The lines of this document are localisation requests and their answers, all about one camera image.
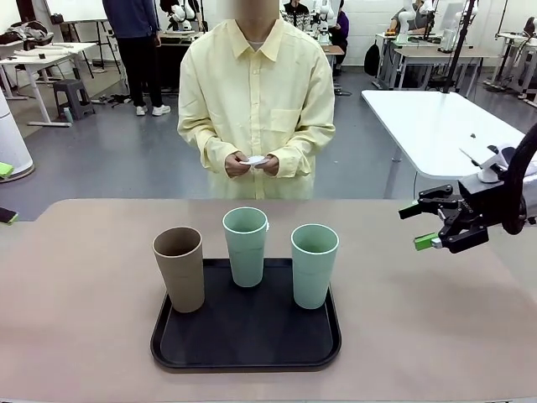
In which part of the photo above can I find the black stand pole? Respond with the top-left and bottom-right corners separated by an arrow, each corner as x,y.
443,0 -> 480,92

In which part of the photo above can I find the white desk with parts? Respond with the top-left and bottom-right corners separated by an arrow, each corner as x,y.
0,41 -> 98,128

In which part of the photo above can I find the dark bundle of clothes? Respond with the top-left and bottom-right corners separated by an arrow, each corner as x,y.
0,20 -> 55,45

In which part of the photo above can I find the seated person in grey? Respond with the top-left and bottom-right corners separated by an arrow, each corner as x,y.
390,0 -> 429,34

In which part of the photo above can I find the white cylindrical pedestal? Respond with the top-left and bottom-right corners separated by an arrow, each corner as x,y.
0,89 -> 35,182

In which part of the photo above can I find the person in purple top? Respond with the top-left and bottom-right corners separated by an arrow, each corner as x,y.
329,0 -> 351,71

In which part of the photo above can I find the person's left hand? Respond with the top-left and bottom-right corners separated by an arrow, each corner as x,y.
253,154 -> 281,177

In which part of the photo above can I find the person in blue top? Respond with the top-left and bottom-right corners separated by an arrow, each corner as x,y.
102,0 -> 172,118

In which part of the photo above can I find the whiteboard on easel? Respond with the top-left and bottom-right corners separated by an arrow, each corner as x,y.
43,0 -> 113,80

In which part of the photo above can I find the black backpack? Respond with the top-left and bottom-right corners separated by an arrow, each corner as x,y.
363,41 -> 382,77

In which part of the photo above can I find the brown plastic cup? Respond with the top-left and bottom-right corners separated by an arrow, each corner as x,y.
151,226 -> 206,315

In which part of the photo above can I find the black cable hose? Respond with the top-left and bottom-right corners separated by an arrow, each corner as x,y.
501,123 -> 537,236

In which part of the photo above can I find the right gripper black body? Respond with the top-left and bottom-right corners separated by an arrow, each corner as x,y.
455,170 -> 525,230

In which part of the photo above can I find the person's right forearm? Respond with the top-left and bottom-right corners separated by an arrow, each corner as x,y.
177,121 -> 238,173

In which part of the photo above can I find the white background desk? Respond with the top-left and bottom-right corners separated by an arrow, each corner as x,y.
374,32 -> 497,92

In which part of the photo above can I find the person's left forearm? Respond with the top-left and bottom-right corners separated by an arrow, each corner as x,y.
270,121 -> 336,178

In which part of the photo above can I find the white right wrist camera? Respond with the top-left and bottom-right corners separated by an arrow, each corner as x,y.
459,146 -> 507,184

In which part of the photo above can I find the person in patterned sweater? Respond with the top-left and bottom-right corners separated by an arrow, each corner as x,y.
282,0 -> 312,29

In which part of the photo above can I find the person's right hand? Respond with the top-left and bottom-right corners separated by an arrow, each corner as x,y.
224,151 -> 253,180

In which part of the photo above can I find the grey plastic stool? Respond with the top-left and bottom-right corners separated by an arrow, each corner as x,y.
51,78 -> 96,121

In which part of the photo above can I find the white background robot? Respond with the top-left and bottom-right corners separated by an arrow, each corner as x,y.
313,0 -> 336,45
160,0 -> 203,34
395,0 -> 422,44

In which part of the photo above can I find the black plastic tray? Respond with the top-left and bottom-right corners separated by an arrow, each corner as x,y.
149,257 -> 343,374

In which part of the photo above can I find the mint green plastic cup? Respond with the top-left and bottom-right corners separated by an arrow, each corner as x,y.
222,207 -> 270,289
290,223 -> 340,311

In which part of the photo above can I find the person in yellow shirt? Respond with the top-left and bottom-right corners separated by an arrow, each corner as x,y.
176,0 -> 336,201

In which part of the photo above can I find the white scalloped paper coaster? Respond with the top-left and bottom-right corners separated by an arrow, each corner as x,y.
238,154 -> 269,169

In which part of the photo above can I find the large white table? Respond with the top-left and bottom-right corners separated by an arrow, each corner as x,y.
360,89 -> 529,199

